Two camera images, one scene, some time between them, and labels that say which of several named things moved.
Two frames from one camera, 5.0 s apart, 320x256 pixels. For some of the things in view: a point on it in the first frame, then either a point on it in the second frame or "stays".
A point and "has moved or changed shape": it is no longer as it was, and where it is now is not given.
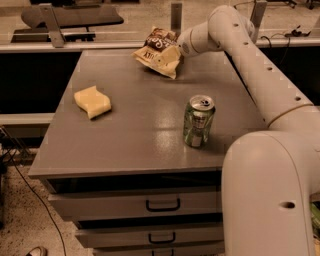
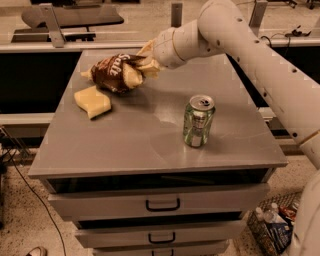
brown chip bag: x=158 y=44 has moved or changed shape
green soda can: x=198 y=120 stays
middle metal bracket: x=176 y=17 stays
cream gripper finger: x=169 y=57 to x=132 y=77
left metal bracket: x=48 y=15 stays
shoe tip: x=38 y=251 stays
